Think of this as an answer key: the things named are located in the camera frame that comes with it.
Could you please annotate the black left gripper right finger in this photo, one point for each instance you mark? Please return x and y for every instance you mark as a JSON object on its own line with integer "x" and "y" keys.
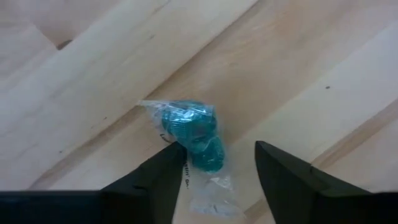
{"x": 289, "y": 189}

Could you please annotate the teal hard candy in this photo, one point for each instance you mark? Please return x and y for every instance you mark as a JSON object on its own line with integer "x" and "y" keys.
{"x": 194, "y": 130}

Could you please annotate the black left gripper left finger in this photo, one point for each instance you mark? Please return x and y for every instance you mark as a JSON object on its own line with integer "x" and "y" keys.
{"x": 155, "y": 186}

